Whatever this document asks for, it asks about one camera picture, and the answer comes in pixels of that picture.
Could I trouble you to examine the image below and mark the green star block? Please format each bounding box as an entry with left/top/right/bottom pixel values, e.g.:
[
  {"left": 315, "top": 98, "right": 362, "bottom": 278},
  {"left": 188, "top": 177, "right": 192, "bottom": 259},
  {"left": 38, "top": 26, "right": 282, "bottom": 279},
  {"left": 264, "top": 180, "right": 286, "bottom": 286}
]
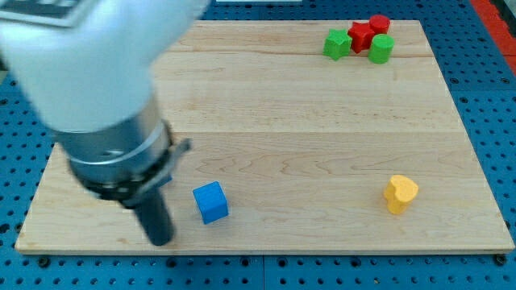
[{"left": 322, "top": 29, "right": 352, "bottom": 60}]

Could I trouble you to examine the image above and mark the red cylinder block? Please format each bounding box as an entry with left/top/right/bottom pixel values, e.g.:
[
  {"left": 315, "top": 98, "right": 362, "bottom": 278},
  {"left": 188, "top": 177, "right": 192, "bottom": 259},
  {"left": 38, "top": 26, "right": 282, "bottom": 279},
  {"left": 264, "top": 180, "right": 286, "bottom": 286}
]
[{"left": 368, "top": 14, "right": 391, "bottom": 35}]

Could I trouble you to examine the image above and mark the green cylinder block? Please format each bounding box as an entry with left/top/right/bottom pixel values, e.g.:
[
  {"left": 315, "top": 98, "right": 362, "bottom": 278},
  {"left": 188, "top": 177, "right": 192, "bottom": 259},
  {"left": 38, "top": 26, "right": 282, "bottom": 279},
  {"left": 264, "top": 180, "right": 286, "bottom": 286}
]
[{"left": 368, "top": 34, "right": 395, "bottom": 64}]

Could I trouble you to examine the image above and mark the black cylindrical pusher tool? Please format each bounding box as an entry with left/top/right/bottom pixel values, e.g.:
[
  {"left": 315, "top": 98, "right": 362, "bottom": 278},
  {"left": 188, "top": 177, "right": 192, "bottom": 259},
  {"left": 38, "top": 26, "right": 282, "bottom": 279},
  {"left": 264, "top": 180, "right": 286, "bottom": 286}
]
[{"left": 134, "top": 189, "right": 174, "bottom": 246}]

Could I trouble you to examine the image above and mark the yellow heart block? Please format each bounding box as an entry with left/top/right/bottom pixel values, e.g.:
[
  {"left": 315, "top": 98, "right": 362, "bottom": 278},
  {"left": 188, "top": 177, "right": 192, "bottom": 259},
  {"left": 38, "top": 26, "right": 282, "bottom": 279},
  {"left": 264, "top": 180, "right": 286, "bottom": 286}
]
[{"left": 383, "top": 175, "right": 419, "bottom": 214}]

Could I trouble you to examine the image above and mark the blue cube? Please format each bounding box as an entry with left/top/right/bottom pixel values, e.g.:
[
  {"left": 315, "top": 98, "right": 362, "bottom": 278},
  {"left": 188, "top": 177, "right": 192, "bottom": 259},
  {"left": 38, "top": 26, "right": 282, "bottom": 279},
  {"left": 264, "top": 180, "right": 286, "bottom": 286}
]
[{"left": 193, "top": 181, "right": 229, "bottom": 224}]

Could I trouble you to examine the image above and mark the red star block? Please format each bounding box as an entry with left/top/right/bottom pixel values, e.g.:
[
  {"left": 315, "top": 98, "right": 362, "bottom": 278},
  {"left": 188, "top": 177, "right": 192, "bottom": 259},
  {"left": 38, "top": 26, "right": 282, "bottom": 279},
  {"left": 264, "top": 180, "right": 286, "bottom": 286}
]
[{"left": 348, "top": 22, "right": 375, "bottom": 53}]

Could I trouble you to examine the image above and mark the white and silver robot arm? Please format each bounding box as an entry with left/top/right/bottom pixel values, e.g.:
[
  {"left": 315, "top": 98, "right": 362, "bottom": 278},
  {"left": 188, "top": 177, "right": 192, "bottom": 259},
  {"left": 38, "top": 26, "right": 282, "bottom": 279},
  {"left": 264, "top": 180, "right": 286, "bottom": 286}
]
[{"left": 1, "top": 0, "right": 208, "bottom": 246}]

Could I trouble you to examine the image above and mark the wooden board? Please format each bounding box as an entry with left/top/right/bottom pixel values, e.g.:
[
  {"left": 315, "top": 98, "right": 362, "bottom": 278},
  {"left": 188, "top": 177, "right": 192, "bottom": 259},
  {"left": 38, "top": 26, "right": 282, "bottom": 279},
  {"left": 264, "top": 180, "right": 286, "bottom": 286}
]
[{"left": 15, "top": 21, "right": 514, "bottom": 255}]

